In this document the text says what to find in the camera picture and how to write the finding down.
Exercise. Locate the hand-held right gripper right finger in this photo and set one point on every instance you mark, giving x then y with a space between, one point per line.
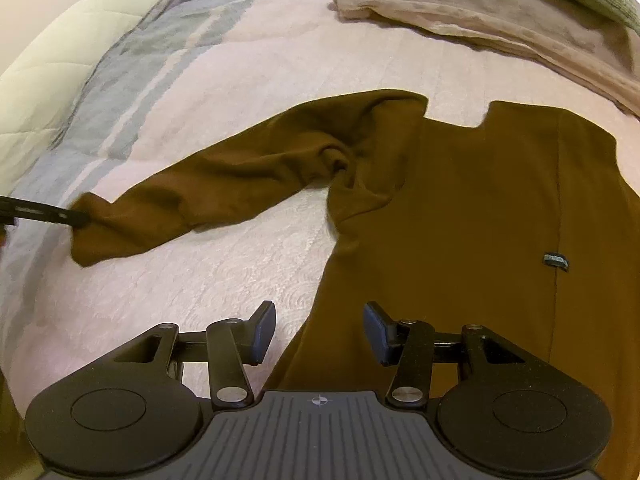
377 332

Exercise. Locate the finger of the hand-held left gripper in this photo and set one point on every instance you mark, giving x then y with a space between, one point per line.
45 212

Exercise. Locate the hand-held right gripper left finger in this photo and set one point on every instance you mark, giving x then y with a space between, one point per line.
262 332

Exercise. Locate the brown long-sleeved sweater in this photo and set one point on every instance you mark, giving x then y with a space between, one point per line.
450 200

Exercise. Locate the beige folded blanket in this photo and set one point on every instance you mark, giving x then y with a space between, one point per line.
475 15

